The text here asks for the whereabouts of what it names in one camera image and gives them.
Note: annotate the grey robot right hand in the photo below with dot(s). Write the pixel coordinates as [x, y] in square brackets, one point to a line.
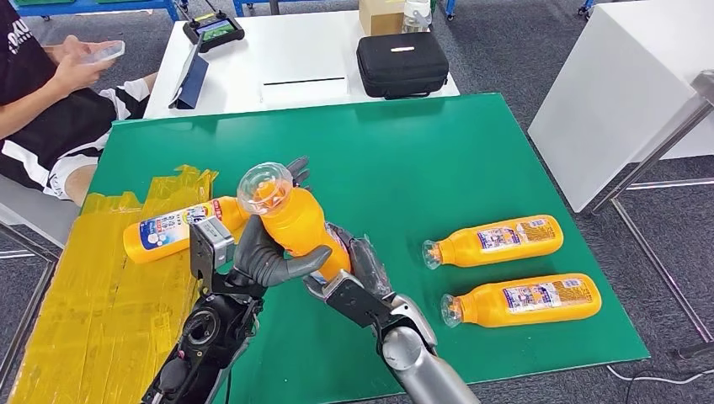
[371, 267]

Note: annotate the person's right hand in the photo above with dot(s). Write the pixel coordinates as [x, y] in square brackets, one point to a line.
[78, 75]

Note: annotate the person's left hand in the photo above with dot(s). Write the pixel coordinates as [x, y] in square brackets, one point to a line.
[69, 47]

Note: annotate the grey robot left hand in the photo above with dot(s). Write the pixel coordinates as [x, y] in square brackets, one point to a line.
[256, 262]

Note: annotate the orange detergent bottle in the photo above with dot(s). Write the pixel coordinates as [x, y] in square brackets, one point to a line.
[502, 240]
[162, 237]
[295, 223]
[530, 301]

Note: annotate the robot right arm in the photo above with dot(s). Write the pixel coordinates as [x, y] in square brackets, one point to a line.
[424, 373]

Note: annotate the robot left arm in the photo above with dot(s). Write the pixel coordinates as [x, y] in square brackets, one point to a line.
[206, 340]

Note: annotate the white smartphone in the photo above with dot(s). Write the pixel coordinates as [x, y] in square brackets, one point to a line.
[106, 53]

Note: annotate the person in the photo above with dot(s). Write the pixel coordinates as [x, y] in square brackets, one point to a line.
[56, 128]

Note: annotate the green table mat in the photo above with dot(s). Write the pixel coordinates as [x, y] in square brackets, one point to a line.
[390, 167]

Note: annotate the tablet in blue cover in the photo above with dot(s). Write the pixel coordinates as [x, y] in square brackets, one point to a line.
[194, 83]

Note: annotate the black remote controller with screen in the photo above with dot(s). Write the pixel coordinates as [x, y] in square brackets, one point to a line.
[215, 30]

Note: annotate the yellow taped cardboard sheet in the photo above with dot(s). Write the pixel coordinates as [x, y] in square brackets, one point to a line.
[83, 312]

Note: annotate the black zip carry case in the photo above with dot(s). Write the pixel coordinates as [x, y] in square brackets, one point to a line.
[401, 64]

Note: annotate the white table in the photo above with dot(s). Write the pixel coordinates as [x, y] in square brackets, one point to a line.
[290, 56]

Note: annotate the brown cardboard box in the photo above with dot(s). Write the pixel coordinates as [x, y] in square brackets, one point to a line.
[382, 17]

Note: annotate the clear plastic jar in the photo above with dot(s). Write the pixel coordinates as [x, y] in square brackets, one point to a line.
[416, 15]

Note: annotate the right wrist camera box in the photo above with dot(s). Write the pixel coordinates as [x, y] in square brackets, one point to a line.
[351, 304]

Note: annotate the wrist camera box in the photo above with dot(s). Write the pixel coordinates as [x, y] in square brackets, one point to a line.
[212, 242]
[351, 304]

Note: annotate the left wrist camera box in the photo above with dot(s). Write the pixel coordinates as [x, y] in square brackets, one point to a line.
[212, 242]

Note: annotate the blue metal rack frame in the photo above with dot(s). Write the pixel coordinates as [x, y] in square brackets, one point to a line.
[111, 5]

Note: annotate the metal stand frame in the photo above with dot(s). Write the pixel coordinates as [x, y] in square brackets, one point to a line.
[658, 150]

